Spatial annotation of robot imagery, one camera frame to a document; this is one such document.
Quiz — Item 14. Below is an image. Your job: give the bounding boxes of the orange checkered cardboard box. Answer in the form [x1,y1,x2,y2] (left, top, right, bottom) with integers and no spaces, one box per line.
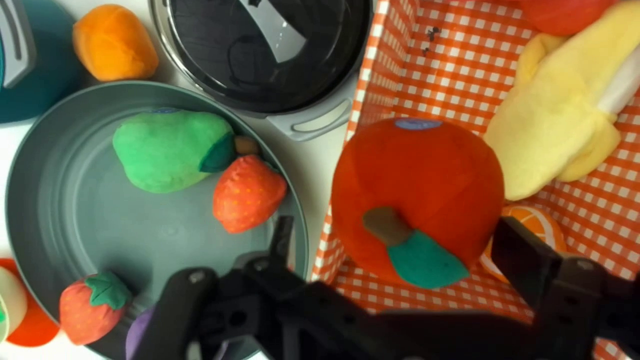
[309,0,640,360]

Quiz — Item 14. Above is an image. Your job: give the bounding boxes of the red strawberry plush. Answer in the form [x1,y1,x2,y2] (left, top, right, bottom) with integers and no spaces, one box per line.
[210,153,289,236]
[59,270,135,348]

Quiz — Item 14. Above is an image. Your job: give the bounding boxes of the black toy pot with lid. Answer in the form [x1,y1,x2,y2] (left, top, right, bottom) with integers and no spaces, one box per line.
[147,0,377,144]

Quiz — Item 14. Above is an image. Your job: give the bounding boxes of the red apple plush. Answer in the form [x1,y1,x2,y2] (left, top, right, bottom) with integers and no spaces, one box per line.
[331,115,507,289]

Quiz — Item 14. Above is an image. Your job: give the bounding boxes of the green pear plush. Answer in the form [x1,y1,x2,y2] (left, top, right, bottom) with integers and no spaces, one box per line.
[110,108,239,195]

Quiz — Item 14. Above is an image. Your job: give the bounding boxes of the teal toy pot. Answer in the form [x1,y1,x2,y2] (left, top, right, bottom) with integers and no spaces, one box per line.
[0,0,89,125]

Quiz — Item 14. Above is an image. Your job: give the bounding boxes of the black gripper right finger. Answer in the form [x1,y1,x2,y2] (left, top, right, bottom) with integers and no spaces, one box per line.
[491,216,569,315]

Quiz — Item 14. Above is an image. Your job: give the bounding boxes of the orange fruit plush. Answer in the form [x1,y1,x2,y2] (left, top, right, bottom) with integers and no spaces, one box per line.
[70,2,160,83]

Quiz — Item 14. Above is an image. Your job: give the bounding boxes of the yellow banana plush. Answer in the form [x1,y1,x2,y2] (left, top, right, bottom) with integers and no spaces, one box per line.
[483,0,640,203]

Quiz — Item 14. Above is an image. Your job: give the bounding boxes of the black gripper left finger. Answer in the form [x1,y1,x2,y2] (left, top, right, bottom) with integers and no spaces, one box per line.
[268,213,297,272]

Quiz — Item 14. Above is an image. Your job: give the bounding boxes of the orange slice plush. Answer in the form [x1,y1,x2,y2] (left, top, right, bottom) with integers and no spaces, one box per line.
[489,203,569,266]

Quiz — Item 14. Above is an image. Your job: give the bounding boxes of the purple plum plush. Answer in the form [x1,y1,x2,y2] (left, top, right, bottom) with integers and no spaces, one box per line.
[122,306,158,360]

